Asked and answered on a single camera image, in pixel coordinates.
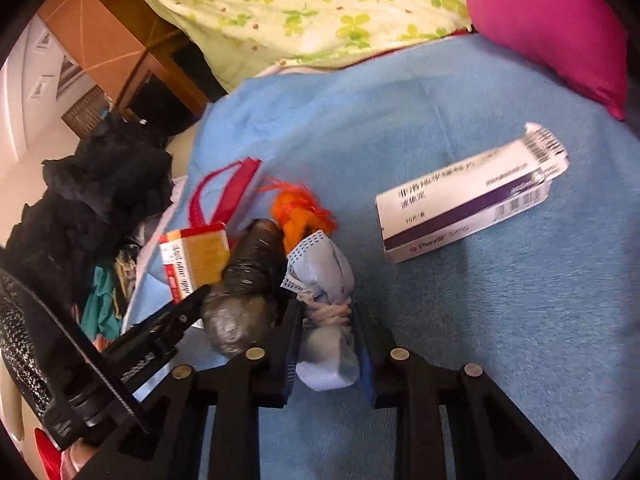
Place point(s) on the dark plastic bundle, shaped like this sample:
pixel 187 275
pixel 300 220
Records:
pixel 245 280

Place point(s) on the green clover print quilt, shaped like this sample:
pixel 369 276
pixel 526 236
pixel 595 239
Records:
pixel 300 10

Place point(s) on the olive patterned cloth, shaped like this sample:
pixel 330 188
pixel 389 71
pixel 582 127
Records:
pixel 122 280

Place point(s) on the red orange medicine box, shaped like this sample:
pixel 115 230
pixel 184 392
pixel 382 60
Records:
pixel 195 255

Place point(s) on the white purple medicine box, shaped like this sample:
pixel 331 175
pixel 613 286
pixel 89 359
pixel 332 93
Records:
pixel 450 210

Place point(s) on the white bed sheet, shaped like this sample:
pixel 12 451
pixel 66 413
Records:
pixel 182 152

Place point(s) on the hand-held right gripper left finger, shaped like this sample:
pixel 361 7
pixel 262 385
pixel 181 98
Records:
pixel 280 355

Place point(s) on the blue blanket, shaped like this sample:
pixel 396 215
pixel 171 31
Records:
pixel 425 110

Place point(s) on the wooden wardrobe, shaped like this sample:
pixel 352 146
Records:
pixel 100 35

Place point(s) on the person's left forearm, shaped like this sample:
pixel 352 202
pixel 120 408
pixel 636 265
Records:
pixel 25 345

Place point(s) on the blue face mask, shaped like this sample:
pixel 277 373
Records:
pixel 320 265

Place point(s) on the teal cloth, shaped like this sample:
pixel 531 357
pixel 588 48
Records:
pixel 100 305

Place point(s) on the magenta pillow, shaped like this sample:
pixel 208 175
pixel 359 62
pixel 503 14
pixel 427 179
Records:
pixel 540 25

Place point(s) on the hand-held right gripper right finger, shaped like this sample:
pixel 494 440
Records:
pixel 366 375

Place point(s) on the black clothes pile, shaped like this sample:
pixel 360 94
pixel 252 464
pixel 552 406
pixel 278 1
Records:
pixel 100 185

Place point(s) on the orange plastic wrapper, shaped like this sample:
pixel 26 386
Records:
pixel 297 215

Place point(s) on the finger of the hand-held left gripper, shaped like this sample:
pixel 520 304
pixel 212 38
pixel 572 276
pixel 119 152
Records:
pixel 155 335

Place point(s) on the wooden louvred door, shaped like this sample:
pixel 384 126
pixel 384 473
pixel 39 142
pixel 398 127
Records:
pixel 85 110

